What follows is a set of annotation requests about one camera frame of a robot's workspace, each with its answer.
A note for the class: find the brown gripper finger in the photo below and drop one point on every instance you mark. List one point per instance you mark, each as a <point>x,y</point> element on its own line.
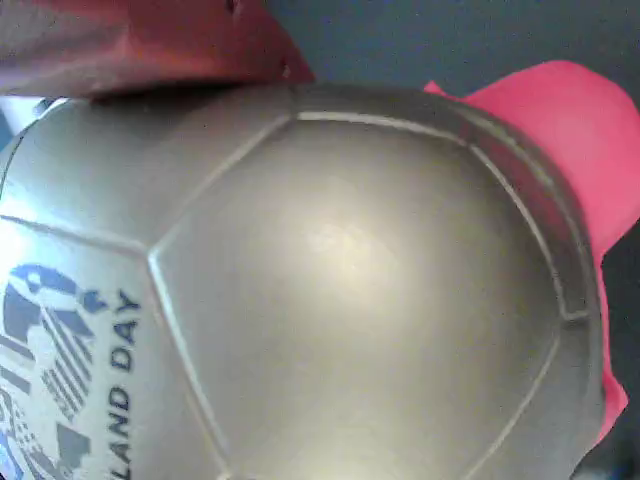
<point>150,45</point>

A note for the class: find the red turtle toy gold shell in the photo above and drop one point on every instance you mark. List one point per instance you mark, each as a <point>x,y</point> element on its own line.
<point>350,275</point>

